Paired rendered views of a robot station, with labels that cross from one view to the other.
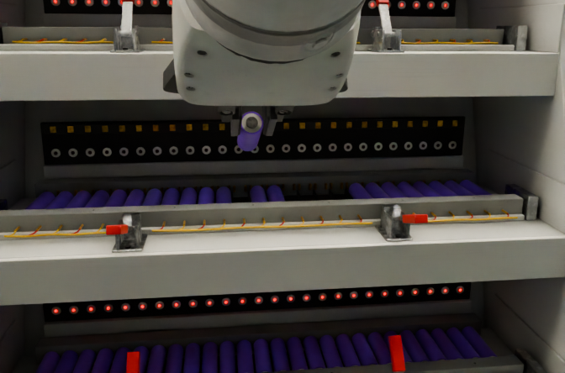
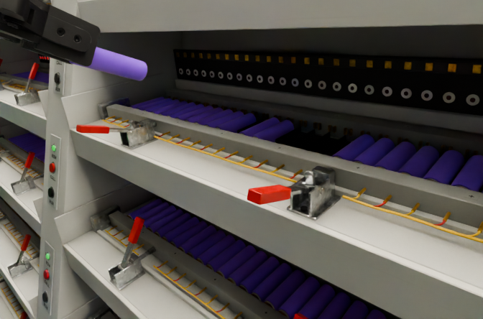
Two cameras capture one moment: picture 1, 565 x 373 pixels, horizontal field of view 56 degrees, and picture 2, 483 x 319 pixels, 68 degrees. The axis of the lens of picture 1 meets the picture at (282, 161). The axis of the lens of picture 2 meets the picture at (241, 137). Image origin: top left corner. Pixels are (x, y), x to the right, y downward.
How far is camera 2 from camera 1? 0.43 m
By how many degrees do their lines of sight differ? 49
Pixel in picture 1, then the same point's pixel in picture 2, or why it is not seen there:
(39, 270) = (94, 145)
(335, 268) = (235, 216)
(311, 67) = not seen: outside the picture
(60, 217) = (126, 114)
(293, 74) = not seen: outside the picture
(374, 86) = (313, 13)
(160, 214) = (166, 125)
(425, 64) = not seen: outside the picture
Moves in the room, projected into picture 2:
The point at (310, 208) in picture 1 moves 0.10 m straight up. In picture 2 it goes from (258, 149) to (271, 49)
